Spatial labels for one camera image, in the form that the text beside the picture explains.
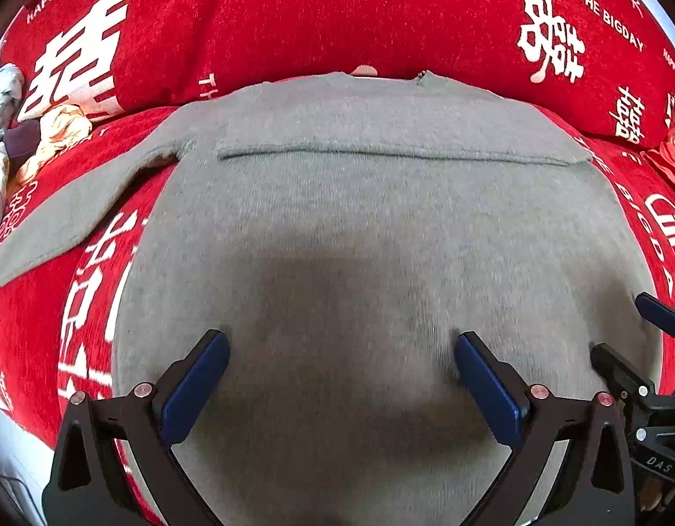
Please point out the red printed sofa cover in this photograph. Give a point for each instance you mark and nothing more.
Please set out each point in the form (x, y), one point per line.
(315, 11)

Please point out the dark purple cloth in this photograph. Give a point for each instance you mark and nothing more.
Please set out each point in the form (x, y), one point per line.
(22, 140)

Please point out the red patterned packet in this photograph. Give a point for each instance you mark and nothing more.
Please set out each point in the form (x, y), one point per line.
(674, 153)

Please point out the orange patterned cloth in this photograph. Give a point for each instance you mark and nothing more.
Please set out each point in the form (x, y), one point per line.
(63, 126)

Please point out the grey knit sweater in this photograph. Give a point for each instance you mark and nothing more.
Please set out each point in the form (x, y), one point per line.
(343, 230)

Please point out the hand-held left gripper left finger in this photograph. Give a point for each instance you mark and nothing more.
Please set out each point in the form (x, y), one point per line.
(198, 389)

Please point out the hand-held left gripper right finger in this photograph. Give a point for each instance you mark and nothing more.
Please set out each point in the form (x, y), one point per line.
(488, 394)

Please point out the white patterned cloth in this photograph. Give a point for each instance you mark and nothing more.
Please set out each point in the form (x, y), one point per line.
(0, 98)

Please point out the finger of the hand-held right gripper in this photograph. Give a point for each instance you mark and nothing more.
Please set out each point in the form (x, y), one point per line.
(662, 313)
(617, 364)

